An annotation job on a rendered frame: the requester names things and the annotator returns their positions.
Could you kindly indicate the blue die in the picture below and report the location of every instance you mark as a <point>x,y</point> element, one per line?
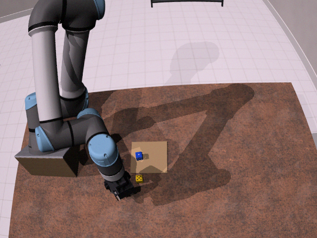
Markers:
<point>139,156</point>

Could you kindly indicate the yellow die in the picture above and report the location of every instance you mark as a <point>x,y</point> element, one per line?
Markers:
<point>139,179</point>

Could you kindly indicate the beige flat mat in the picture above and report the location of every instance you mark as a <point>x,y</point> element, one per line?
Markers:
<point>154,157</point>

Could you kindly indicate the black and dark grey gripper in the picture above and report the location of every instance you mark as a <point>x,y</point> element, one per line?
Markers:
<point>119,192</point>

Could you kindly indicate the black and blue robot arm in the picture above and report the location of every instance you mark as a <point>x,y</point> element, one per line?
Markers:
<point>52,101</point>

